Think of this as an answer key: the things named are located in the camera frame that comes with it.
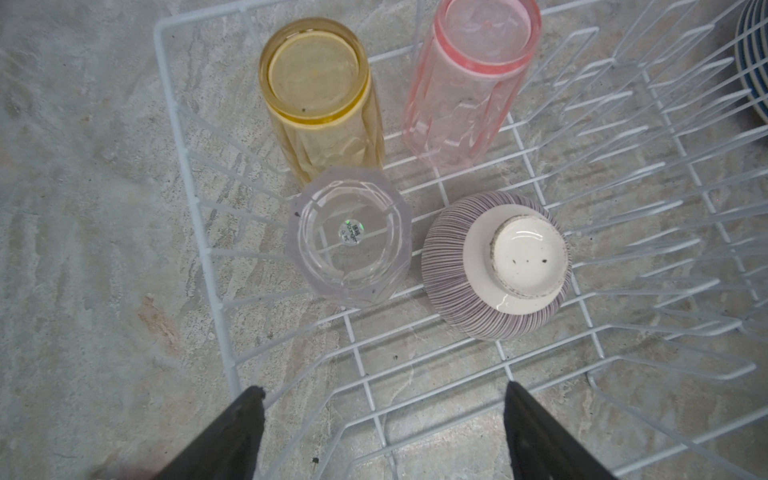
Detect white plate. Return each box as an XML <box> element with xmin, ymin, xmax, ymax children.
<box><xmin>734</xmin><ymin>1</ymin><xmax>767</xmax><ymax>123</ymax></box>

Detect clear glass cup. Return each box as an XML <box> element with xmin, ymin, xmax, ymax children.
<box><xmin>286</xmin><ymin>167</ymin><xmax>412</xmax><ymax>309</ymax></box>

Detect pink translucent cup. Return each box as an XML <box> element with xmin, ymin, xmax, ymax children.
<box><xmin>402</xmin><ymin>0</ymin><xmax>542</xmax><ymax>174</ymax></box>

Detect white wire dish rack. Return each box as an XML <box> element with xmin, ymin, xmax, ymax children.
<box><xmin>154</xmin><ymin>1</ymin><xmax>767</xmax><ymax>479</ymax></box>

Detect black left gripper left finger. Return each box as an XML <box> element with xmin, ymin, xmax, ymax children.
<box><xmin>154</xmin><ymin>386</ymin><xmax>266</xmax><ymax>480</ymax></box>

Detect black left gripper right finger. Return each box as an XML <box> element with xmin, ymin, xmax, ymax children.
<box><xmin>504</xmin><ymin>381</ymin><xmax>614</xmax><ymax>479</ymax></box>

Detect ribbed ceramic bowl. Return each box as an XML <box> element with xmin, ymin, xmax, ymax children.
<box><xmin>421</xmin><ymin>191</ymin><xmax>572</xmax><ymax>340</ymax></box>

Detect yellow translucent cup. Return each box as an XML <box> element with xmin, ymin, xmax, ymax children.
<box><xmin>258</xmin><ymin>17</ymin><xmax>385</xmax><ymax>186</ymax></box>

